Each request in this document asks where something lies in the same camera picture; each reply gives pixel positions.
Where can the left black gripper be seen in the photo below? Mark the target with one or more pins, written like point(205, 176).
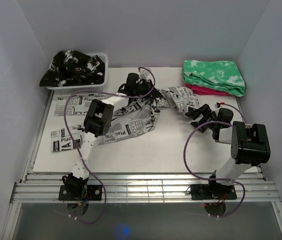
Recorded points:
point(155, 94)

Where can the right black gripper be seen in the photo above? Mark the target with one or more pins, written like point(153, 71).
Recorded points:
point(194, 114)

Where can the newspaper print trousers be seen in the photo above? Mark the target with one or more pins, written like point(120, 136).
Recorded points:
point(138, 117)

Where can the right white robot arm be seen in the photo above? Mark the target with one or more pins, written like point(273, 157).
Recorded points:
point(249, 147)

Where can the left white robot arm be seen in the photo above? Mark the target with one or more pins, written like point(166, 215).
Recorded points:
point(97, 123)

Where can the pink folded trousers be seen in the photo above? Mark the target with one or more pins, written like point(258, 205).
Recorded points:
point(200, 90)

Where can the green white folded trousers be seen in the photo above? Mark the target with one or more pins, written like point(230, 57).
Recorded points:
point(222, 75)

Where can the white plastic basket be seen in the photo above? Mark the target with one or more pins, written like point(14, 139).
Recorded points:
point(88, 85)

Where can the black white patterned garment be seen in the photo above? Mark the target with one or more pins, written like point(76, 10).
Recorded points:
point(73, 68)

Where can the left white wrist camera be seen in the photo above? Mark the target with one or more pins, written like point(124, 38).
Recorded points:
point(144, 74)

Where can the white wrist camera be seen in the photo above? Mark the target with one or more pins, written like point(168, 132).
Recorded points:
point(219, 105)
point(144, 74)

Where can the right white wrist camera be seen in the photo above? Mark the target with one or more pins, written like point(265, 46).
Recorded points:
point(219, 105)

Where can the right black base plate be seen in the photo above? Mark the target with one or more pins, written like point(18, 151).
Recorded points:
point(212, 192)

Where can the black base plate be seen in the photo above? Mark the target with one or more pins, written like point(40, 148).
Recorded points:
point(93, 193)
point(212, 192)

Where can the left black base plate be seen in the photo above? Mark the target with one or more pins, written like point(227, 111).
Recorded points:
point(93, 193)

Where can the aluminium rail frame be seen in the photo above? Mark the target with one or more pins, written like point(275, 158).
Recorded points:
point(146, 181)

